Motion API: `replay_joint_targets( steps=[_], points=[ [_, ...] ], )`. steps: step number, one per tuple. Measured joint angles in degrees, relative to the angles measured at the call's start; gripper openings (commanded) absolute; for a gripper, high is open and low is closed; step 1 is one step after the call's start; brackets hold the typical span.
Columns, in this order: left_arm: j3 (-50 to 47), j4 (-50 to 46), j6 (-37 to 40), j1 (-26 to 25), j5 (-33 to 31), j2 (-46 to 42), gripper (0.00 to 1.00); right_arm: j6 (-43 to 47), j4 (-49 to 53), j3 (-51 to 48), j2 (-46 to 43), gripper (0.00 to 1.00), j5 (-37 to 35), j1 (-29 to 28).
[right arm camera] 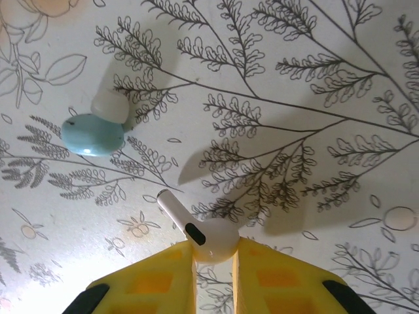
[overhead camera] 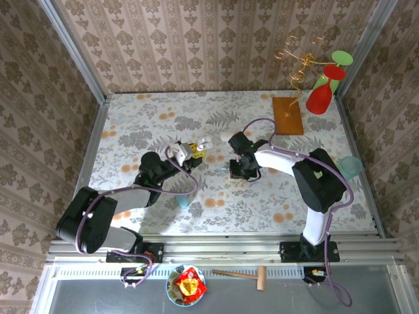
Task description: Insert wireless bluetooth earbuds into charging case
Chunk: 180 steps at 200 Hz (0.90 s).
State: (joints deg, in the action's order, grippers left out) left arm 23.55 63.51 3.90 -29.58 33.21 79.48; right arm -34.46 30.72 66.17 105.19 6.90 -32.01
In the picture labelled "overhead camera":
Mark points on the blue earbud charging case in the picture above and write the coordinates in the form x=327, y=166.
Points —
x=182, y=201

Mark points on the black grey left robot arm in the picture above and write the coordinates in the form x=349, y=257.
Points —
x=85, y=222

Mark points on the red plastic goblet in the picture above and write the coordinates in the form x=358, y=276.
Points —
x=319, y=99

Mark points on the blue translucent plastic cup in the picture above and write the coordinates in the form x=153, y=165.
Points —
x=352, y=167

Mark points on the wooden mallet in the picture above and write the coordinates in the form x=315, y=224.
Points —
x=261, y=278

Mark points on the red yellow snack packet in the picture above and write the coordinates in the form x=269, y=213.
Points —
x=188, y=283

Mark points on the patterned ceramic bowl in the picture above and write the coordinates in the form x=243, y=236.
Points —
x=169, y=289

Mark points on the grey metal shelf panel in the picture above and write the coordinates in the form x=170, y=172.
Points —
x=294, y=297

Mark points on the green plastic goblet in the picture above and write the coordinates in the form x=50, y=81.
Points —
x=342, y=58

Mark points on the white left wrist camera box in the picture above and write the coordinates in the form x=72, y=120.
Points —
x=181, y=152

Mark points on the aluminium frame side rail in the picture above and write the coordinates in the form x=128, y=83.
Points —
x=351, y=137
x=90, y=147

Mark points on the aluminium frame base beam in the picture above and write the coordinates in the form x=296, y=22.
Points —
x=222, y=248

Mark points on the aluminium frame post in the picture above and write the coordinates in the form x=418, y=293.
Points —
x=373, y=32
x=75, y=52

